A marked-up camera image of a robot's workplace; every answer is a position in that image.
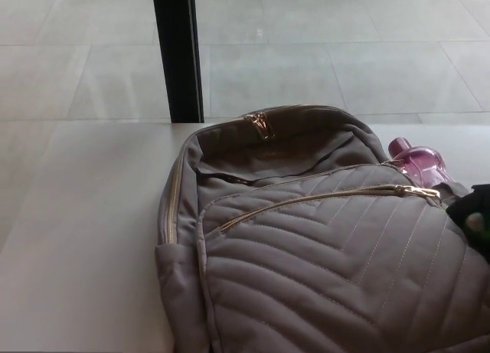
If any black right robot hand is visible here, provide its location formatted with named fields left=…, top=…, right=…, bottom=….
left=446, top=183, right=490, bottom=242

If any green plush keychain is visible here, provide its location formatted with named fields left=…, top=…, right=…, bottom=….
left=463, top=212, right=488, bottom=236

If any pink transparent water bottle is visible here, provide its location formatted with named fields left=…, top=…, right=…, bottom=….
left=387, top=136, right=456, bottom=187

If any grey quilted backpack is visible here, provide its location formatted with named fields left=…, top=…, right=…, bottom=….
left=154, top=103, right=490, bottom=353

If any black vertical frame post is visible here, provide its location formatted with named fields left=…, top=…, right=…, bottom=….
left=150, top=0, right=205, bottom=124

